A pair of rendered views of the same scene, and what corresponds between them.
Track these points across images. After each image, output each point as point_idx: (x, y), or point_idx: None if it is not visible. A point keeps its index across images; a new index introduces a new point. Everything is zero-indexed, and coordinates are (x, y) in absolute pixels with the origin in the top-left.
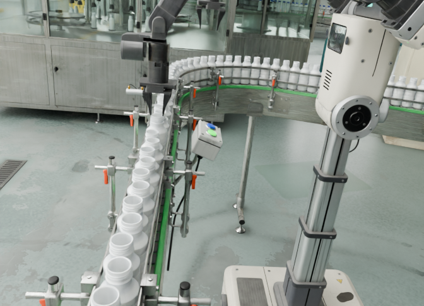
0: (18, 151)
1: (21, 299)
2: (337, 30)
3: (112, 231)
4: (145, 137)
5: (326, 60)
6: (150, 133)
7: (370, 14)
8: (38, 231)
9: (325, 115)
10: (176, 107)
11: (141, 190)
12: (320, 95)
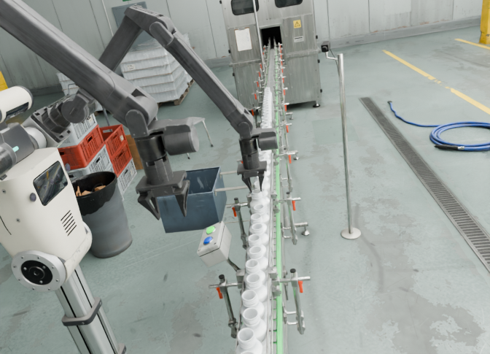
0: None
1: None
2: (49, 176)
3: (271, 159)
4: (265, 193)
5: (53, 215)
6: (262, 194)
7: (22, 155)
8: None
9: (84, 247)
10: (239, 270)
11: (259, 158)
12: (71, 246)
